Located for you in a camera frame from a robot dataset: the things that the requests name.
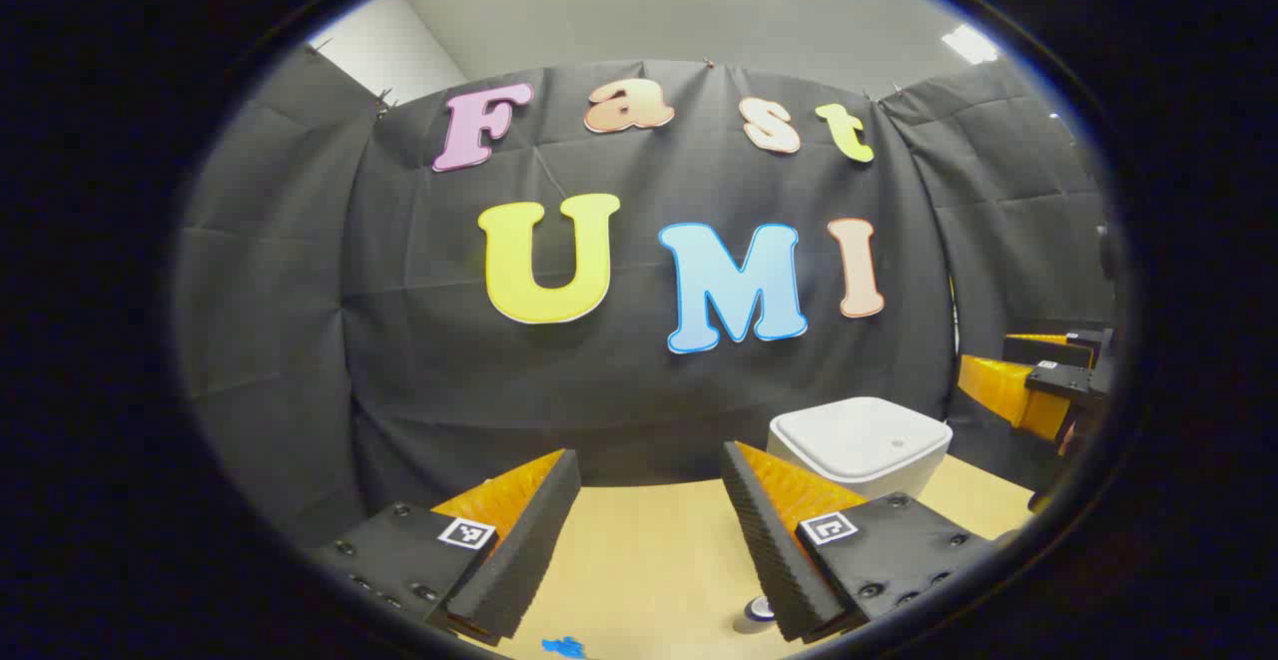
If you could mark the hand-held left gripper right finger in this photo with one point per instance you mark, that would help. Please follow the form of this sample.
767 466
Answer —
769 550

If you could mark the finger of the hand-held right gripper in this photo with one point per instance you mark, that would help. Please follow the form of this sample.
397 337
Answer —
1008 390
1058 348

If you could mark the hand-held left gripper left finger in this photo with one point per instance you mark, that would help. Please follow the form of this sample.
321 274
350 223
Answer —
529 550

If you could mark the blue paper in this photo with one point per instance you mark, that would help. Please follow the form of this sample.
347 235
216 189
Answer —
564 648

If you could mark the white desktop garbage bin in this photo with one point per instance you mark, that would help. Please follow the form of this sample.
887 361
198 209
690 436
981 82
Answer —
864 445

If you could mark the wooden desktop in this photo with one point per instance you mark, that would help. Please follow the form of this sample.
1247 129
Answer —
649 560

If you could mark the black backdrop cloth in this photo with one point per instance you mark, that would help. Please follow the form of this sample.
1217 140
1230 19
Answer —
619 390

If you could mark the ceiling light panel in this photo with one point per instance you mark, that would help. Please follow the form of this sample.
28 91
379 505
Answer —
970 43

